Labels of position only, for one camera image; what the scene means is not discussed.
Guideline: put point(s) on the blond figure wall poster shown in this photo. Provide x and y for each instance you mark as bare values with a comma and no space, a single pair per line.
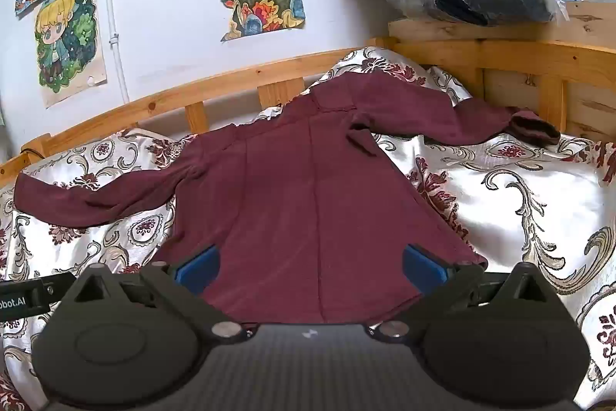
67,40

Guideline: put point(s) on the maroon long-sleeved shirt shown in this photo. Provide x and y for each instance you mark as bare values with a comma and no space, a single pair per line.
288,199

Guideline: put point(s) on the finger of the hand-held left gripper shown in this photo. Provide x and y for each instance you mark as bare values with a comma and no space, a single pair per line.
57,283

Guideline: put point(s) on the white wall pipe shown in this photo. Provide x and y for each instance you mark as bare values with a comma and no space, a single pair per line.
115,30

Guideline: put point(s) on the wooden bed frame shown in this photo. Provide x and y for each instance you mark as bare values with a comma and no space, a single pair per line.
524,54

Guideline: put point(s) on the floral white satin blanket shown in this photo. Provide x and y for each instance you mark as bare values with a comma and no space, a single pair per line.
519,204

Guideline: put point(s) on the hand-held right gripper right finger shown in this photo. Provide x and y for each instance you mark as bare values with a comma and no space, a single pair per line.
422,269

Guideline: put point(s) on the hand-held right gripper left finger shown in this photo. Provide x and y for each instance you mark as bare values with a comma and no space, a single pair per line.
198,269

